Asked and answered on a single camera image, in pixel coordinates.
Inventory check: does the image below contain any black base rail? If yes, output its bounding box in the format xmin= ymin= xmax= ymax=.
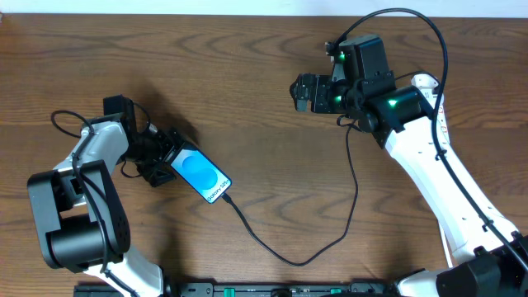
xmin=73 ymin=281 xmax=409 ymax=297

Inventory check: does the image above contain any blue Galaxy smartphone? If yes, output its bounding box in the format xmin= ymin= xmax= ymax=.
xmin=170 ymin=143 xmax=232 ymax=204

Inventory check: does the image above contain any white power strip cord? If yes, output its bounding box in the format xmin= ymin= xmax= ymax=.
xmin=437 ymin=222 xmax=455 ymax=269

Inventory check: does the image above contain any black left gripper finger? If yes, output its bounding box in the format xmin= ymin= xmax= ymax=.
xmin=138 ymin=163 xmax=177 ymax=187
xmin=165 ymin=127 xmax=193 ymax=151

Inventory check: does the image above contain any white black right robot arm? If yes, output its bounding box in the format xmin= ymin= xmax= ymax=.
xmin=290 ymin=35 xmax=527 ymax=296

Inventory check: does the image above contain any white power strip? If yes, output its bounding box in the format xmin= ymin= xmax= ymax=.
xmin=411 ymin=73 xmax=450 ymax=144

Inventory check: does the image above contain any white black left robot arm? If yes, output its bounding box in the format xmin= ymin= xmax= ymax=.
xmin=27 ymin=95 xmax=188 ymax=296

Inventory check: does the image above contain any black charging cable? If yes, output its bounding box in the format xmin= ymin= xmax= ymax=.
xmin=220 ymin=70 xmax=442 ymax=267

